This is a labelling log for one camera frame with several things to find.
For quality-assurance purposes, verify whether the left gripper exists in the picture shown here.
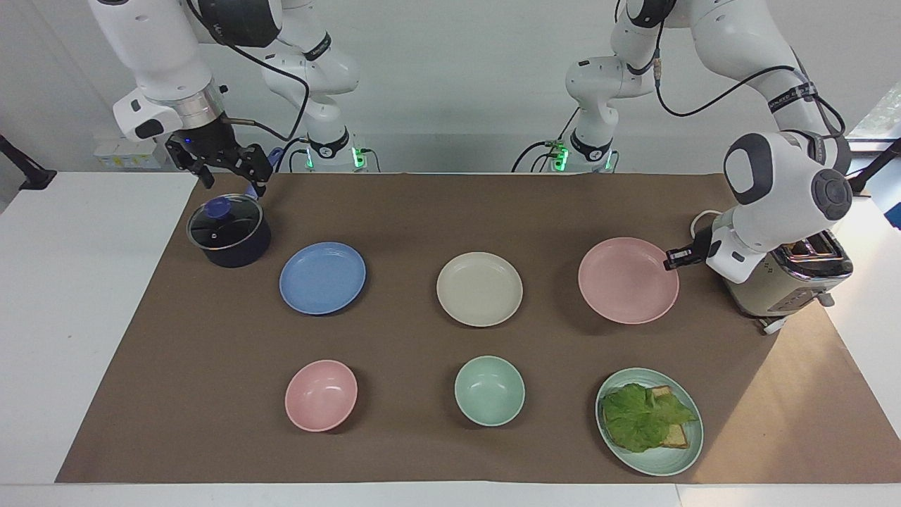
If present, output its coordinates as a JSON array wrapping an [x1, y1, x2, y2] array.
[[693, 225, 716, 267]]

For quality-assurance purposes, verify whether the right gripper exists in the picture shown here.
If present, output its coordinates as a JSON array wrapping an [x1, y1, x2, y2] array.
[[166, 115, 275, 199]]

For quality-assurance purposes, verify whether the glass lid with blue knob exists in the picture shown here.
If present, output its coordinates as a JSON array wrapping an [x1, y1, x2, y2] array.
[[187, 195, 264, 251]]

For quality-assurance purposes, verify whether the dark blue pot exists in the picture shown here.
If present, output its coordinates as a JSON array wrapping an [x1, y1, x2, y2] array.
[[187, 146, 286, 269]]

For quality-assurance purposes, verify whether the pink plate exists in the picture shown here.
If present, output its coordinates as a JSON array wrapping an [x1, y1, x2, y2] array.
[[578, 237, 681, 325]]

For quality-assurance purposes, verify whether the white socket box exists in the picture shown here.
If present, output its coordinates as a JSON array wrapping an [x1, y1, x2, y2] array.
[[94, 136, 164, 170]]

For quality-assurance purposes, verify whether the cream and chrome toaster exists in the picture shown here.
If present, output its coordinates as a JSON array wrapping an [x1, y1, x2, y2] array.
[[711, 229, 855, 336]]

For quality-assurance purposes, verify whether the blue plate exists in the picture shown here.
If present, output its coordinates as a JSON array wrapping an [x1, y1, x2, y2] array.
[[279, 242, 367, 316]]

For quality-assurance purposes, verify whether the green lettuce leaf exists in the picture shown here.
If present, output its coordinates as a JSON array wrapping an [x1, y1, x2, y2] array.
[[602, 382, 698, 453]]

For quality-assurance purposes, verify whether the black stand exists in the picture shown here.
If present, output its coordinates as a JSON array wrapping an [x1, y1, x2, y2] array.
[[0, 134, 58, 192], [848, 137, 901, 196]]

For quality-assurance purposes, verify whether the bread slice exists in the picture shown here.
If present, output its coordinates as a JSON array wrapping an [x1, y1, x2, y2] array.
[[649, 384, 692, 449]]

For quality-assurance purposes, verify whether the green plate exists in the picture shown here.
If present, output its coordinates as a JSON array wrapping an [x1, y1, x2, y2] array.
[[596, 368, 705, 477]]

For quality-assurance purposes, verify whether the beige plate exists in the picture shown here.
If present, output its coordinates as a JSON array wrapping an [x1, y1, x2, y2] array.
[[436, 252, 524, 328]]

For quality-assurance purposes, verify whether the pink bowl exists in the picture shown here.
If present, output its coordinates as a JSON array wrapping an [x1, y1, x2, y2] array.
[[284, 360, 359, 433]]

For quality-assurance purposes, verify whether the green bowl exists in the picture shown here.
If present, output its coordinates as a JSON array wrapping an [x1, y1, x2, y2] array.
[[454, 356, 527, 427]]

